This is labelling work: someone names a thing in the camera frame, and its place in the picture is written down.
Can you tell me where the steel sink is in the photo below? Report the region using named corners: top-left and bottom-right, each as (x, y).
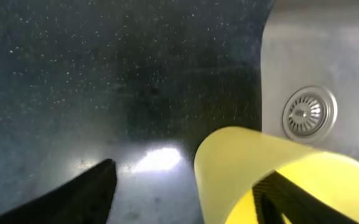
top-left (259, 0), bottom-right (359, 178)

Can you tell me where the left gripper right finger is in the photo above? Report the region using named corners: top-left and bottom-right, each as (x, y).
top-left (252, 170), bottom-right (359, 224)

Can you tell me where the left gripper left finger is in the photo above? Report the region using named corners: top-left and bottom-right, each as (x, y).
top-left (0, 158), bottom-right (118, 224)

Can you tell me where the yellow cup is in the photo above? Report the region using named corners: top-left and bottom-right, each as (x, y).
top-left (193, 126), bottom-right (359, 224)

